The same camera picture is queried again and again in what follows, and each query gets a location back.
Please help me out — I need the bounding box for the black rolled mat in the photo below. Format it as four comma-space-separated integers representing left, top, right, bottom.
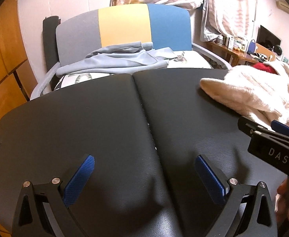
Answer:
43, 16, 61, 72

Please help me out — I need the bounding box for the grey-blue garment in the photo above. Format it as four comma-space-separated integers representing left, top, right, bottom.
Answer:
56, 41, 170, 77

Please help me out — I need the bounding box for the row of small desk items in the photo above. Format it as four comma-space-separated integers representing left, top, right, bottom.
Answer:
217, 36, 249, 53

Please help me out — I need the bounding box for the air conditioner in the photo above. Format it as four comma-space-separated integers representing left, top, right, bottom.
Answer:
276, 0, 289, 12

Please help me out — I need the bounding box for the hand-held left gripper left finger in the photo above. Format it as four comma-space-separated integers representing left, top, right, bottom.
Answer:
11, 154, 95, 237

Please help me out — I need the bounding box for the pink striped hanging cloth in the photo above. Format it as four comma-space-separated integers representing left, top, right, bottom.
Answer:
201, 0, 257, 43

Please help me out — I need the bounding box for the grey yellow blue chair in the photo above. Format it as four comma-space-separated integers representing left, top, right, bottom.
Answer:
30, 4, 233, 101

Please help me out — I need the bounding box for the red fuzzy garment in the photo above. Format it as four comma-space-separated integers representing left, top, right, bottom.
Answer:
252, 63, 289, 130

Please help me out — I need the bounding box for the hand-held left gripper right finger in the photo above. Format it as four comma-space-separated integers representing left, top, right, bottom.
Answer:
194, 155, 278, 237

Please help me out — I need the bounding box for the white printed seat cushion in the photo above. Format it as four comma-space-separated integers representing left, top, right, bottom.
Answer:
53, 51, 212, 90

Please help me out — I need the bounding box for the white knitted sweater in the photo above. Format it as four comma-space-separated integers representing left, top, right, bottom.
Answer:
200, 61, 289, 127

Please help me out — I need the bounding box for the cardboard box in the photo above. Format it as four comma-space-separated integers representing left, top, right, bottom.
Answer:
254, 43, 276, 61

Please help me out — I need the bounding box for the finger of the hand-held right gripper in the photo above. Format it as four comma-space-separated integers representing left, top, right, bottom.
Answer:
238, 117, 274, 137
270, 120, 289, 135

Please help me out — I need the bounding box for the wooden desk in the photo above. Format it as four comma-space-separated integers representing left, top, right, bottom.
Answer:
206, 41, 259, 68

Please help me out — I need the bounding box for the wooden wardrobe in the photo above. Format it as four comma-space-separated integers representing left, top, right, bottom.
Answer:
0, 0, 38, 237

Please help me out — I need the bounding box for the black monitor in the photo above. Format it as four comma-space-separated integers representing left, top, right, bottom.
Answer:
257, 25, 282, 48

